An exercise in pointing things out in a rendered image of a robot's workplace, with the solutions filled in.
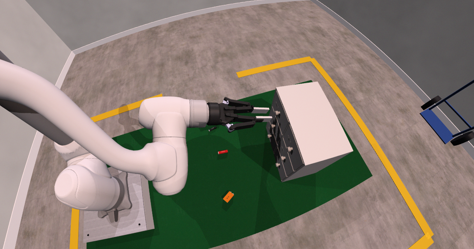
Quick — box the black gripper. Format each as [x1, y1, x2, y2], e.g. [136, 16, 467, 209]
[207, 97, 272, 133]

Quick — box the small grey chest of drawers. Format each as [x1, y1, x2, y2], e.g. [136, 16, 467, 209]
[273, 82, 353, 182]

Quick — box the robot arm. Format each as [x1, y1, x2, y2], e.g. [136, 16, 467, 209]
[0, 51, 209, 223]

